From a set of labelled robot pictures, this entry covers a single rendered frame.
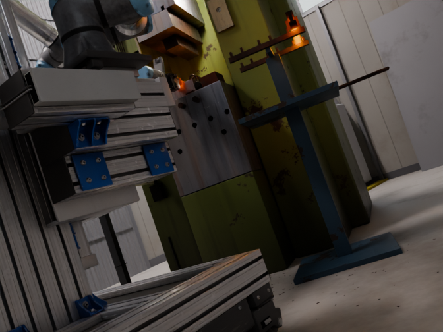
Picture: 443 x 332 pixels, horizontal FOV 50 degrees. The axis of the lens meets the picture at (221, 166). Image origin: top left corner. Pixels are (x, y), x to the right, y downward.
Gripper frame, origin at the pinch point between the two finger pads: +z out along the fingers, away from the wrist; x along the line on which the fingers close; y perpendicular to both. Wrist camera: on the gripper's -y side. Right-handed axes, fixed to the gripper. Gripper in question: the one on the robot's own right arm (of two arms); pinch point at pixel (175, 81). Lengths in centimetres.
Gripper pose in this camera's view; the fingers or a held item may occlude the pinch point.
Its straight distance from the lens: 235.7
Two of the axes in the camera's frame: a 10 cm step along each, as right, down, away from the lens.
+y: 3.3, 9.4, -0.9
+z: 3.2, -0.2, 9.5
